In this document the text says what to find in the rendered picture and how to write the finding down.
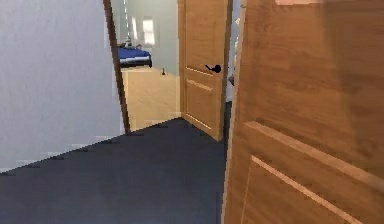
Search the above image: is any blue bed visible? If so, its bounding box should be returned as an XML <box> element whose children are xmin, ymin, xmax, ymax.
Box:
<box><xmin>117</xmin><ymin>45</ymin><xmax>154</xmax><ymax>69</ymax></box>

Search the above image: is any black door handle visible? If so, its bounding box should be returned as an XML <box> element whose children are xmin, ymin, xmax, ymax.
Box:
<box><xmin>204</xmin><ymin>63</ymin><xmax>223</xmax><ymax>74</ymax></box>

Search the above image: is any brown wooden door frame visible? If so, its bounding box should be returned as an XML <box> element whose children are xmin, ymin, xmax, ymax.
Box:
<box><xmin>102</xmin><ymin>0</ymin><xmax>132</xmax><ymax>134</ymax></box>

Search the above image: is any brown wooden room door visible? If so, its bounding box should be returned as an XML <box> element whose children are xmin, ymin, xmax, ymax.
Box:
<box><xmin>177</xmin><ymin>0</ymin><xmax>234</xmax><ymax>143</ymax></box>
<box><xmin>221</xmin><ymin>0</ymin><xmax>384</xmax><ymax>224</ymax></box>

